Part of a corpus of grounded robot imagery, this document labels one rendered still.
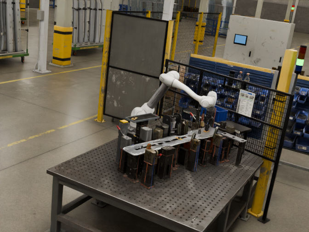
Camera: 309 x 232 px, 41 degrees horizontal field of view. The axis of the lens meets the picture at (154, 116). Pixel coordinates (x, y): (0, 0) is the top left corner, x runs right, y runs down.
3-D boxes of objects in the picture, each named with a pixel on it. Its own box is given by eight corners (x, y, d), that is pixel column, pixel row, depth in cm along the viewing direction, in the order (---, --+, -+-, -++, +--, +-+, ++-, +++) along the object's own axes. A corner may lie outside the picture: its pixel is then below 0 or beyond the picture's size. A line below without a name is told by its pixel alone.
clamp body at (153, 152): (149, 190, 376) (153, 153, 366) (138, 183, 386) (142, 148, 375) (157, 187, 384) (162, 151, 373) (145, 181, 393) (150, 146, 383)
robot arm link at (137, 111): (127, 125, 494) (129, 108, 486) (134, 120, 509) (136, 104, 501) (139, 129, 488) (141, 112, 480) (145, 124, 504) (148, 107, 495)
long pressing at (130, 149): (136, 157, 372) (136, 155, 372) (120, 148, 387) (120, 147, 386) (225, 133, 469) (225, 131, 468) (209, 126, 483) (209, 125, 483)
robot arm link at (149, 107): (133, 115, 508) (140, 110, 527) (142, 124, 506) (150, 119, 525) (167, 69, 470) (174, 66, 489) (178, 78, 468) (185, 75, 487)
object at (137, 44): (162, 138, 710) (179, 20, 650) (158, 141, 698) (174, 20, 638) (99, 119, 768) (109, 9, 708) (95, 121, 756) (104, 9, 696)
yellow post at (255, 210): (258, 217, 492) (295, 51, 433) (245, 211, 504) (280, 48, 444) (265, 213, 505) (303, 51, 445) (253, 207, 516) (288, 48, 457)
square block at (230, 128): (226, 157, 476) (231, 128, 465) (220, 154, 481) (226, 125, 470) (230, 156, 482) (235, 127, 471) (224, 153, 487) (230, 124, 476)
